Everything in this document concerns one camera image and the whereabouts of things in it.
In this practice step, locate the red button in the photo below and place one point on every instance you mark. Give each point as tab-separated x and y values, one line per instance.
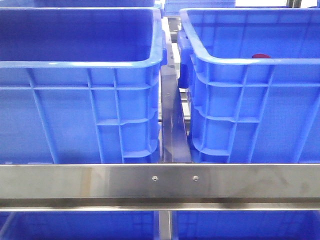
261	56

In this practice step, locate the steel centre divider bar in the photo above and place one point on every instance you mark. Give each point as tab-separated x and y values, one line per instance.
175	148

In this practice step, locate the large blue crate left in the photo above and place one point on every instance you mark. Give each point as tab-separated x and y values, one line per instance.
80	85

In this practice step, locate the large blue crate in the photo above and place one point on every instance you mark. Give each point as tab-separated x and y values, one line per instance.
80	85
248	110

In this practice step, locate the large blue crate right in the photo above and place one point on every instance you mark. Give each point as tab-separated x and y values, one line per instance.
248	110

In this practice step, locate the blue crate lower right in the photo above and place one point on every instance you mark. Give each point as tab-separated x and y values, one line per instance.
247	225

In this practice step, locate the blue crate rear right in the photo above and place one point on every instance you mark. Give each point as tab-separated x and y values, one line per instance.
172	7

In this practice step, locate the blue crate rear left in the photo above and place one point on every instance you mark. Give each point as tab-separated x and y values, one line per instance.
99	3

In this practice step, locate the blue crate lower left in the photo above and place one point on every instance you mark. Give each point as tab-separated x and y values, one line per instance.
81	225

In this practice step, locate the left rail screw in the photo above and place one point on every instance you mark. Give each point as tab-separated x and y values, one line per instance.
155	178

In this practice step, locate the rail screw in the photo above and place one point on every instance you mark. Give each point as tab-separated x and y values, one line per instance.
155	178
195	178

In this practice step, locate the right rail screw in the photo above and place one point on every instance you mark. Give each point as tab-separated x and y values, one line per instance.
195	178

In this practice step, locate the steel vertical post below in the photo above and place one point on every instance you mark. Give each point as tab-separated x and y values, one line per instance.
165	225

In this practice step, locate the steel shelf front rail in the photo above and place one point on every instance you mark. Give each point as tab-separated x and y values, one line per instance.
129	187

